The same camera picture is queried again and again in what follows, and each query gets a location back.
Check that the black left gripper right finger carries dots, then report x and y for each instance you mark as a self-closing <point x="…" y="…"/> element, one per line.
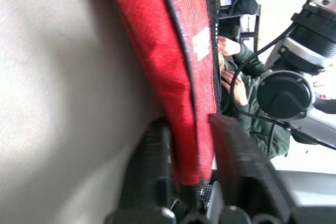
<point x="244" y="161"/>

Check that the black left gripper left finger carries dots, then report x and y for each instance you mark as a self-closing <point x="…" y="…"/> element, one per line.
<point x="147" y="166"/>

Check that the red table tennis paddle case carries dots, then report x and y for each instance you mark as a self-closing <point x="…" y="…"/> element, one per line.
<point x="162" y="58"/>

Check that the person's left hand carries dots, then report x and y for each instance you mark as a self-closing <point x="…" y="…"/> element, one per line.
<point x="237" y="90"/>

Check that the person's right hand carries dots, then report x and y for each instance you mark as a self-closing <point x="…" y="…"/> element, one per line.
<point x="229" y="47"/>

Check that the person in green jacket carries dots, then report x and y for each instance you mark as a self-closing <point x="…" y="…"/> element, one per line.
<point x="258" y="129"/>

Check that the dark grey robot body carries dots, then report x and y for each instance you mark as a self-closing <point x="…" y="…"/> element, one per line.
<point x="312" y="197"/>

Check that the black metal shelf rack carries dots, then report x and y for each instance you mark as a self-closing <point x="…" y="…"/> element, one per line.
<point x="249" y="24"/>

